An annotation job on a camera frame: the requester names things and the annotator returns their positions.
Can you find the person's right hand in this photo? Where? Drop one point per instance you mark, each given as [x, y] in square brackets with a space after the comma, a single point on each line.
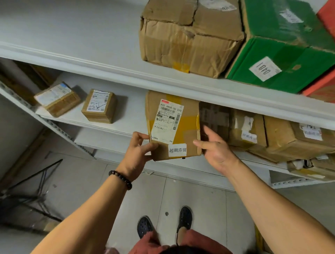
[219, 154]

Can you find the person's left hand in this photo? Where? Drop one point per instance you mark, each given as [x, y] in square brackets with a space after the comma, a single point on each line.
[136, 159]

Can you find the yellow-taped cardboard parcel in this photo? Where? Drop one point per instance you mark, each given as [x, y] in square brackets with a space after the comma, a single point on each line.
[188, 125]

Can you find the small box with checkmark label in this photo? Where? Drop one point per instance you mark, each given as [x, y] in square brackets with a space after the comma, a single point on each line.
[99, 116]

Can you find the small taped box blue corner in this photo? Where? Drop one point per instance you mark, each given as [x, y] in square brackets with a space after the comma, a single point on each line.
[65, 104]

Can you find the brown box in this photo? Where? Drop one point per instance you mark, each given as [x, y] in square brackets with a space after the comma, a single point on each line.
[183, 47]

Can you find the red printed cardboard box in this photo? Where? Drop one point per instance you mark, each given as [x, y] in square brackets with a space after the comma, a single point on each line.
[322, 89]

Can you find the plain green cardboard box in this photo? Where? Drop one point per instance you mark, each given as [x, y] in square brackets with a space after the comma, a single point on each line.
[288, 39]

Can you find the white metal shelf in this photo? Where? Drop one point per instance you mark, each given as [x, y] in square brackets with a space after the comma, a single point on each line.
[78, 31]

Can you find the person's right forearm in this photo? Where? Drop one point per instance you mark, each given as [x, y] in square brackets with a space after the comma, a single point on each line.
[274, 209]

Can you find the person's left forearm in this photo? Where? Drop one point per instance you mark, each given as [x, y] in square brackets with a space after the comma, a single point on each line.
[86, 222]

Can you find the person's black shoe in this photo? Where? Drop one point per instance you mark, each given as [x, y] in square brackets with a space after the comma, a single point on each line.
[185, 217]
[144, 225]

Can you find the person's red trouser leg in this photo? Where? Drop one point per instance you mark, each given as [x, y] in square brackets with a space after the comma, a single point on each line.
[204, 240]
[146, 246]

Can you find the person's black shirt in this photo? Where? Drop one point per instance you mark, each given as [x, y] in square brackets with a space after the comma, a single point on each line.
[183, 251]

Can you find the plain yellow tape line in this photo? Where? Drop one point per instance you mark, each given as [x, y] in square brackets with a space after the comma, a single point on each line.
[259, 240]

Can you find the black tripod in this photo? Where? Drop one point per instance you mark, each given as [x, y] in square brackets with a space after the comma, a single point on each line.
[15, 200]

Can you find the yellow taped panel frame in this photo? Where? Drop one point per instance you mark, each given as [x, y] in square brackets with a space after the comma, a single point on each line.
[15, 86]

